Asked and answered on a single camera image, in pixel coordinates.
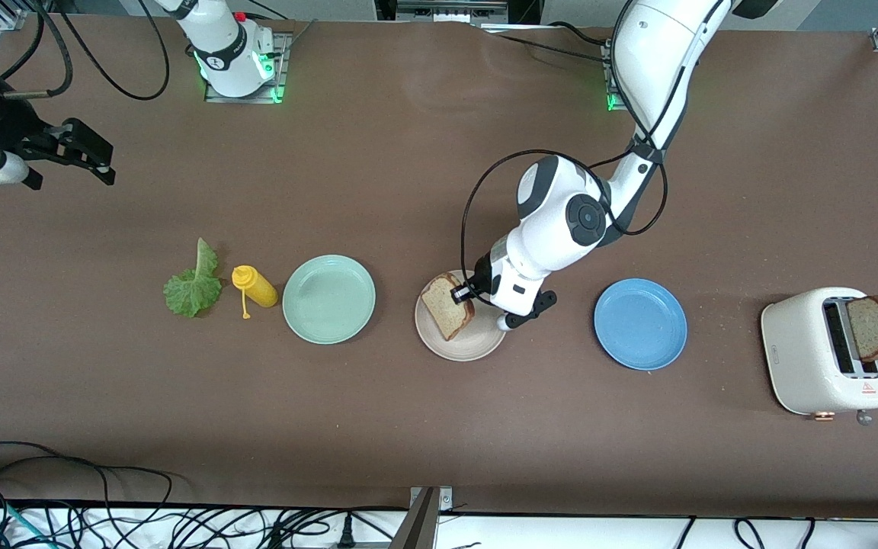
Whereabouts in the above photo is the brown bread slice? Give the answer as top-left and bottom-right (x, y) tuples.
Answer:
(421, 273), (476, 342)
(845, 295), (878, 364)

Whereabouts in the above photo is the green lettuce leaf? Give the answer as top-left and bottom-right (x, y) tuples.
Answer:
(163, 238), (223, 319)

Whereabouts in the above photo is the yellow squeeze bottle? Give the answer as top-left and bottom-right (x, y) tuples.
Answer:
(232, 265), (279, 319)

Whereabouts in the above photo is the beige plate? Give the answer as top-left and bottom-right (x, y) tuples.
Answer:
(415, 269), (511, 362)

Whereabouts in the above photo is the mint green plate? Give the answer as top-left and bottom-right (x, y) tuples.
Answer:
(282, 255), (377, 345)

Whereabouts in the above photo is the blue plate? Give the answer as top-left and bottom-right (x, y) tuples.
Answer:
(594, 278), (688, 372)

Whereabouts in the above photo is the grey metal rack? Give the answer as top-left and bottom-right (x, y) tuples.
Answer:
(393, 0), (512, 25)

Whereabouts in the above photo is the white toaster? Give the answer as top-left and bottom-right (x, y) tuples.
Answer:
(761, 287), (878, 426)

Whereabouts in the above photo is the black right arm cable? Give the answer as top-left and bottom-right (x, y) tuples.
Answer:
(35, 0), (171, 101)

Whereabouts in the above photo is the aluminium table bracket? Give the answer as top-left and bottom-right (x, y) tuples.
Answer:
(389, 486), (453, 549)

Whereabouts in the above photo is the black base cable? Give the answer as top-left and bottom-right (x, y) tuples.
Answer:
(477, 21), (615, 66)

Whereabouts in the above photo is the grey base cable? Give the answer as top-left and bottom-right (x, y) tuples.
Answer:
(245, 0), (319, 43)

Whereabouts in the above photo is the teal cable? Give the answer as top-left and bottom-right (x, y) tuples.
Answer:
(0, 496), (55, 549)

